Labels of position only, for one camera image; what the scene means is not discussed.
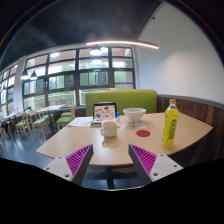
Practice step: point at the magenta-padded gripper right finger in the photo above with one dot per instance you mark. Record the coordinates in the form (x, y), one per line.
(145, 159)

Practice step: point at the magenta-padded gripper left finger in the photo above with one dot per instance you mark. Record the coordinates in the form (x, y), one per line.
(77, 160)

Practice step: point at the yellow drink bottle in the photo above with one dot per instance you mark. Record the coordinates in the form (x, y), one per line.
(170, 126)

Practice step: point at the flat round red coaster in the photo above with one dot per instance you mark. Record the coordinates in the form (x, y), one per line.
(143, 133)

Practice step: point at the white paper napkin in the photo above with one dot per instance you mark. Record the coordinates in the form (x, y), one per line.
(138, 125)

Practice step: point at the white paper sheet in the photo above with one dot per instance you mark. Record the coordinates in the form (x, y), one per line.
(80, 121)

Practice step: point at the small dark box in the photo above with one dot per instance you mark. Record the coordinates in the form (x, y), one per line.
(96, 124)

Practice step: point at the white ribbed mug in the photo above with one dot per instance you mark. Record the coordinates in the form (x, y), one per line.
(109, 129)

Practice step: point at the white bowl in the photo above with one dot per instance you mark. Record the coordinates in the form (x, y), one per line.
(134, 114)

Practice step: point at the small blue-capped bottle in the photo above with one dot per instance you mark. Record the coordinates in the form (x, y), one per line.
(117, 115)

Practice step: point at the wooden chairs with green seats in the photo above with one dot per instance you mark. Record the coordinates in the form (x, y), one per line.
(40, 121)

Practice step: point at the black-framed picture tablet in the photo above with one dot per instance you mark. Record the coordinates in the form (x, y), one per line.
(104, 112)

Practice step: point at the light wooden dining table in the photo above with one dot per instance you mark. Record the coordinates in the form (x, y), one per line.
(50, 108)

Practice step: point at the large black-framed window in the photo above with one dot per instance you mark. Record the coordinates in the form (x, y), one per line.
(60, 81)

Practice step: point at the long curved ceiling light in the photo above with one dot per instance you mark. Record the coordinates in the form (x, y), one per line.
(123, 42)

